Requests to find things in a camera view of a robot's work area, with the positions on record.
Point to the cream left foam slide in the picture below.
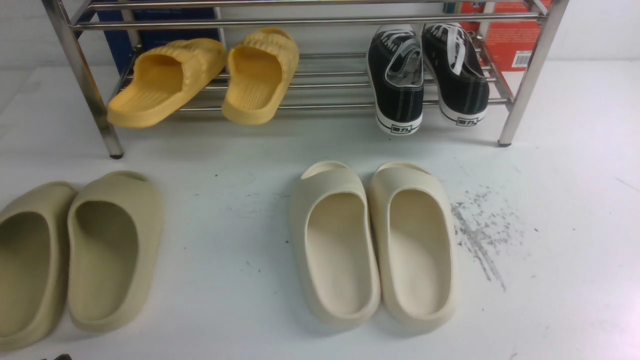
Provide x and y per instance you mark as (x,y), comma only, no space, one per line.
(329,221)

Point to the yellow rubber slipper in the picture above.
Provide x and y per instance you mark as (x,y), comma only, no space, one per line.
(261,69)
(164,80)

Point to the cream right foam slide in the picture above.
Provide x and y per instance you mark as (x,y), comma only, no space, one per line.
(414,236)

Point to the cream foam slide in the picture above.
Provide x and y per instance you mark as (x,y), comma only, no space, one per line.
(329,221)
(414,236)

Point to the black canvas sneaker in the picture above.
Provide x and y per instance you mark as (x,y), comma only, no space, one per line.
(450,57)
(395,69)

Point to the dark object bottom edge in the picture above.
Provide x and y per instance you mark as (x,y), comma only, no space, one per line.
(63,356)

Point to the khaki left foam slide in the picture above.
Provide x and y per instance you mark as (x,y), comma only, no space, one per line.
(34,263)

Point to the khaki foam slide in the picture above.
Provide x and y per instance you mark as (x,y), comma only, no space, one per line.
(34,263)
(115,225)

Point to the stainless steel shoe rack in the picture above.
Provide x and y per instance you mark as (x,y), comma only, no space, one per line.
(332,69)

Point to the yellow right rubber slipper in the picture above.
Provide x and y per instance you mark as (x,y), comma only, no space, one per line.
(261,69)

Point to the blue box behind rack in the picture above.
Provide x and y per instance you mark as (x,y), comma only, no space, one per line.
(119,41)

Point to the yellow left rubber slipper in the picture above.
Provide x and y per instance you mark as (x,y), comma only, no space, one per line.
(164,80)

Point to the red cardboard box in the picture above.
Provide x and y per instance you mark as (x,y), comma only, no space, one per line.
(509,43)

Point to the khaki right foam slide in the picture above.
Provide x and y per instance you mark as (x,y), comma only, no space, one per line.
(115,225)

